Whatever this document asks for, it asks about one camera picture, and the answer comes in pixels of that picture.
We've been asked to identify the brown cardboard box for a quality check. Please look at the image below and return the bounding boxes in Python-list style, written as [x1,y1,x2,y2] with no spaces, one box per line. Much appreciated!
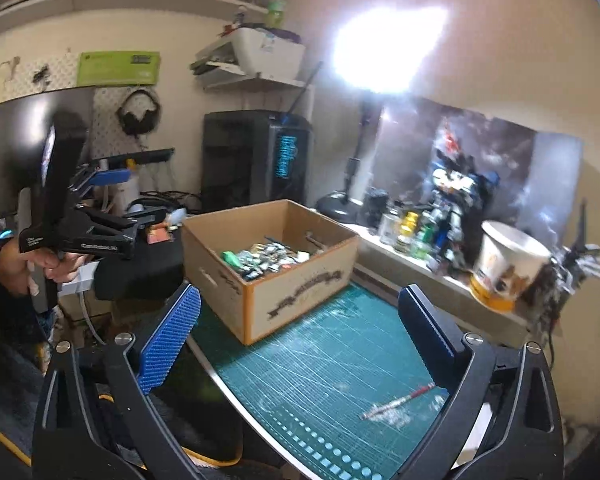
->
[181,200,360,346]

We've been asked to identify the black computer monitor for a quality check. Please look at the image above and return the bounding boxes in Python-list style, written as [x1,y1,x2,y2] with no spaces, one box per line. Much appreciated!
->
[0,88,94,218]

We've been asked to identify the green box on wall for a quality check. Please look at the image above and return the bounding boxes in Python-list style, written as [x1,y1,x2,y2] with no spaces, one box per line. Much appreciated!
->
[76,51,161,87]

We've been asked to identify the black computer tower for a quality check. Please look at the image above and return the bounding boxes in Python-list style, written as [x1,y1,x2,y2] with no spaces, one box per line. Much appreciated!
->
[200,110,313,212]

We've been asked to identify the white printer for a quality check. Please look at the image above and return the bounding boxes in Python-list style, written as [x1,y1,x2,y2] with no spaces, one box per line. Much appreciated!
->
[189,27,306,79]

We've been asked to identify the red white hobby knife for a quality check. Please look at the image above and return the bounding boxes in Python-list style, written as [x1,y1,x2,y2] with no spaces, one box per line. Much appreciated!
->
[360,382,437,420]

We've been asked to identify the black desk lamp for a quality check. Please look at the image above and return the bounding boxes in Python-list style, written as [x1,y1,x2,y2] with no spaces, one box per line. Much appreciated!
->
[315,6,449,224]

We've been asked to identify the silver winged robot model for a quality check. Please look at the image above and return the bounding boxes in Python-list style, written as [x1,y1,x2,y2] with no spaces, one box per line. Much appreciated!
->
[532,200,600,342]

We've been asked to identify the black headphones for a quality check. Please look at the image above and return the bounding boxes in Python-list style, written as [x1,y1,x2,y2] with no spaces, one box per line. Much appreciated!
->
[116,88,162,138]

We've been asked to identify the left hand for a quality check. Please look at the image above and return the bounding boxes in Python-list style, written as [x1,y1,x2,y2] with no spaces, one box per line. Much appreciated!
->
[0,240,93,296]

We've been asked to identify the dark storm backdrop board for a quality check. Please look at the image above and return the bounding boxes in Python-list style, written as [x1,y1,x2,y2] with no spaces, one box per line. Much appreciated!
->
[370,96,583,263]

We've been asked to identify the green cutting mat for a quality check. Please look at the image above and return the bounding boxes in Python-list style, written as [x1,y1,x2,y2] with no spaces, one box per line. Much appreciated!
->
[192,285,449,479]

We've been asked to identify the wall shelf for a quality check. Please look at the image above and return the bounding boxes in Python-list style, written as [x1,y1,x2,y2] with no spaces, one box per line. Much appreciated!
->
[190,62,306,92]

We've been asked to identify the blue white robot model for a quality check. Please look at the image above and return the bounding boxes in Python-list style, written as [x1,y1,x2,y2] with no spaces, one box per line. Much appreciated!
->
[418,118,500,278]

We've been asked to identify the green cap paint bottle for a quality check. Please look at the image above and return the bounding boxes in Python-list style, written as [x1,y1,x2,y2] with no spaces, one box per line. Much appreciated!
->
[411,223,437,260]

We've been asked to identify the white desk riser shelf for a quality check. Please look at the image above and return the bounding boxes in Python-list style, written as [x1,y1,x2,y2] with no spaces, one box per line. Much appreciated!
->
[347,224,530,347]

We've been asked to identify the McDonalds paper bucket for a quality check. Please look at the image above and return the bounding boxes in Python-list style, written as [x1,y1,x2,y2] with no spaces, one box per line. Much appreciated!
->
[469,220,552,312]

